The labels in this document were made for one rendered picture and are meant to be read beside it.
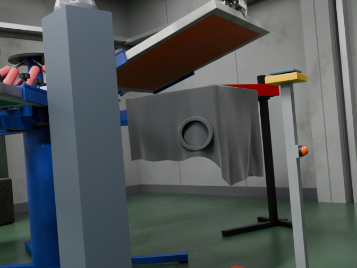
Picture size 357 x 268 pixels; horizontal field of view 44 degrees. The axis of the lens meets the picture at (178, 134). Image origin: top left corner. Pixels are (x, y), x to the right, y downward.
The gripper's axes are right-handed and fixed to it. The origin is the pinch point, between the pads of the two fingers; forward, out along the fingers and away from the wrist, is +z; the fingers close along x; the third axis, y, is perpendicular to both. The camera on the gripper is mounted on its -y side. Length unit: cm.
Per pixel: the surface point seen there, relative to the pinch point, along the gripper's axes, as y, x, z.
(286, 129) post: 14, 6, 56
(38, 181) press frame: 8, -148, 31
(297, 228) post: 14, -3, 94
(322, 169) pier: -272, -67, 79
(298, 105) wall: -295, -72, 5
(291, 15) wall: -295, -45, -90
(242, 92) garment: -2.6, -12.5, 31.2
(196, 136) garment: 22, -29, 46
